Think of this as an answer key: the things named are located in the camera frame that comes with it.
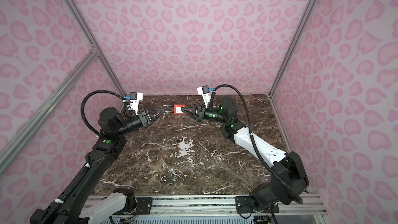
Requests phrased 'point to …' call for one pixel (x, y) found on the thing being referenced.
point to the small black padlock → (169, 179)
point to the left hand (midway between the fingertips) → (164, 110)
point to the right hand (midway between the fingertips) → (184, 111)
